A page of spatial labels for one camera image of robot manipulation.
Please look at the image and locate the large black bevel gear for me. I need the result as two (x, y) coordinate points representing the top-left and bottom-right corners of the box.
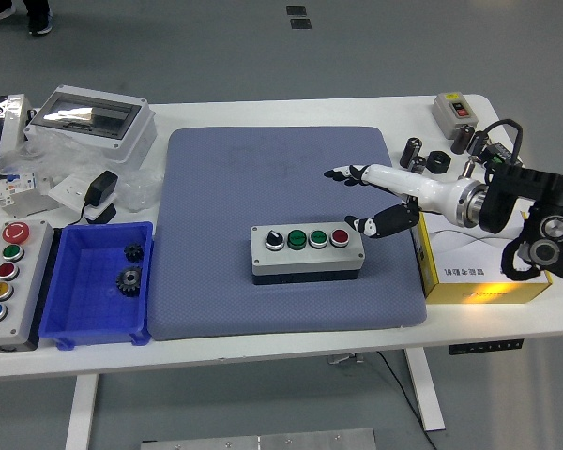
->
(115, 264), (144, 297)

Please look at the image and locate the black power adapter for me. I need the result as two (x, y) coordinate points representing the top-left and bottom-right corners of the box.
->
(83, 170), (120, 207)

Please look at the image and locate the grey red-black switch box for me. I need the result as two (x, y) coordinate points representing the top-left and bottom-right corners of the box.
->
(432, 92), (479, 141)

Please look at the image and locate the black cable under table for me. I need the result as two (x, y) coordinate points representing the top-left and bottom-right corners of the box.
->
(374, 351), (437, 450)

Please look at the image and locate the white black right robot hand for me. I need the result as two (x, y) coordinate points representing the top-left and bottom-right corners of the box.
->
(323, 162), (465, 240)

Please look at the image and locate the black table control panel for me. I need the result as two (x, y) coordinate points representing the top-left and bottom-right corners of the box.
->
(449, 337), (525, 356)

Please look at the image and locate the black adapter cable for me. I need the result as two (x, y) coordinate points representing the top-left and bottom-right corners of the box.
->
(68, 201), (90, 226)

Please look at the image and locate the blue-grey mat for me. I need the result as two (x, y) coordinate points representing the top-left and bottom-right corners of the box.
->
(147, 125), (428, 342)

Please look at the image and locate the grey four-button control box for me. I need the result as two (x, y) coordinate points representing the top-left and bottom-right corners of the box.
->
(250, 220), (366, 286)

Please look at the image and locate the blue plastic bin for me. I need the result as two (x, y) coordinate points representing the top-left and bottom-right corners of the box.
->
(38, 220), (155, 351)

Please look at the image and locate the white circuit breaker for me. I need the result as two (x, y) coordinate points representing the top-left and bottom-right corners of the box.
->
(0, 171), (60, 218)

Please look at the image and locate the grey enclosure with clear lid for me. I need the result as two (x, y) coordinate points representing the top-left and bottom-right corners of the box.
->
(23, 84), (159, 165)

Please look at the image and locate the grey five-button control box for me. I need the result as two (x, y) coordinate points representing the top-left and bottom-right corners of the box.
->
(0, 218), (55, 353)

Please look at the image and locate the white table leg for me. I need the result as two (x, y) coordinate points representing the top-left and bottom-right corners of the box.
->
(64, 373), (99, 450)
(403, 349), (447, 431)

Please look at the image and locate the large clear plastic bag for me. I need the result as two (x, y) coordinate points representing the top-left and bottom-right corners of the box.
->
(0, 128), (118, 188)

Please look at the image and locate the black module with green terminal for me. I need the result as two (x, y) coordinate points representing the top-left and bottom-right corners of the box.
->
(479, 142), (525, 171)

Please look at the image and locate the small clear plastic bag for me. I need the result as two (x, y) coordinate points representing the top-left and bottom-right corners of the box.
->
(116, 168), (163, 212)

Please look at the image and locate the white wall socket plate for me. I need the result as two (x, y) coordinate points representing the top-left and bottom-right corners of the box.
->
(48, 173), (116, 222)

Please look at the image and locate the white yellow cardboard box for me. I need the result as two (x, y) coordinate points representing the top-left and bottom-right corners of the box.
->
(411, 209), (554, 305)

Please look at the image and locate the black hex nut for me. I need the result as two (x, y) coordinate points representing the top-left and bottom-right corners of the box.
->
(426, 150), (452, 175)

